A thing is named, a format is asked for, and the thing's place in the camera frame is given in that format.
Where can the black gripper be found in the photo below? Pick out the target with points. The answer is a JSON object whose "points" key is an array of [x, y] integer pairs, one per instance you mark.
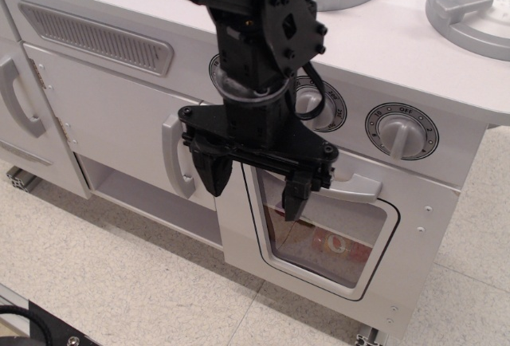
{"points": [[269, 137]]}

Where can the grey oven door handle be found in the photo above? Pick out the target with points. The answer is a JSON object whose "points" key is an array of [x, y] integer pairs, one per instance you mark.
{"points": [[358, 189]]}

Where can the white toy oven door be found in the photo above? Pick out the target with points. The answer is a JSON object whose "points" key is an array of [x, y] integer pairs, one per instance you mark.
{"points": [[404, 227]]}

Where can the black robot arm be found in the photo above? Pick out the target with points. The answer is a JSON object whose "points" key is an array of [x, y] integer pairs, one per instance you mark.
{"points": [[262, 45]]}

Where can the grey middle oven knob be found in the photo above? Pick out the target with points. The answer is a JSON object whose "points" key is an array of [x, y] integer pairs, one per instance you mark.
{"points": [[308, 97]]}

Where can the brown toy bread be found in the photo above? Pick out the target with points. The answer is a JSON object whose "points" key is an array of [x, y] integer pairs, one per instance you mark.
{"points": [[287, 237]]}

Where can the orange labelled toy can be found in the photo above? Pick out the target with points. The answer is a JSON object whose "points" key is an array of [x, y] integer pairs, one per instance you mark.
{"points": [[338, 246]]}

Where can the grey left stove knob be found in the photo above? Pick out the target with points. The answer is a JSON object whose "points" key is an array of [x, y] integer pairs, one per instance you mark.
{"points": [[214, 66]]}

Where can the grey stove knob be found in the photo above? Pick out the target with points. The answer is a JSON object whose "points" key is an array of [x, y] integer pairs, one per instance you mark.
{"points": [[214, 66], [401, 131]]}

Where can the white cabinet door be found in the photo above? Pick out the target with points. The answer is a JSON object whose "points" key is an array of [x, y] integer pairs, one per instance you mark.
{"points": [[114, 120]]}

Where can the grey right stove knob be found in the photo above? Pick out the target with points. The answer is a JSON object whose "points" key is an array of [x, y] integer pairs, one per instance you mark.
{"points": [[401, 131]]}

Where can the white toy kitchen unit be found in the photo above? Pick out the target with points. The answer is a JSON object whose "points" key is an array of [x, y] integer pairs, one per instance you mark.
{"points": [[383, 51]]}

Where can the white left cupboard door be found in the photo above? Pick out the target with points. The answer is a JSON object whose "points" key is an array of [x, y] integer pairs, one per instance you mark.
{"points": [[31, 137]]}

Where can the grey vent grille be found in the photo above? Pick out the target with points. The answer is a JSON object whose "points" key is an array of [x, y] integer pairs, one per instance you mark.
{"points": [[99, 39]]}

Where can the grey cabinet door handle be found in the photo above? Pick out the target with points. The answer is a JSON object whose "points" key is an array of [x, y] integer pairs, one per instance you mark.
{"points": [[171, 134]]}

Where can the aluminium frame rail right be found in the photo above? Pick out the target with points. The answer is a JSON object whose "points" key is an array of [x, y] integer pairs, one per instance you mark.
{"points": [[369, 336]]}

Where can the aluminium frame rail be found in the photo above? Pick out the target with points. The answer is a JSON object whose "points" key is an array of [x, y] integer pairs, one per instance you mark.
{"points": [[22, 179], [369, 336]]}

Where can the aluminium frame rail left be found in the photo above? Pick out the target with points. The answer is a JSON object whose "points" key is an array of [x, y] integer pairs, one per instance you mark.
{"points": [[22, 179]]}

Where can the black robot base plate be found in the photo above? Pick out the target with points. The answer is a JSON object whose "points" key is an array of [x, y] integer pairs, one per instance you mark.
{"points": [[60, 331]]}

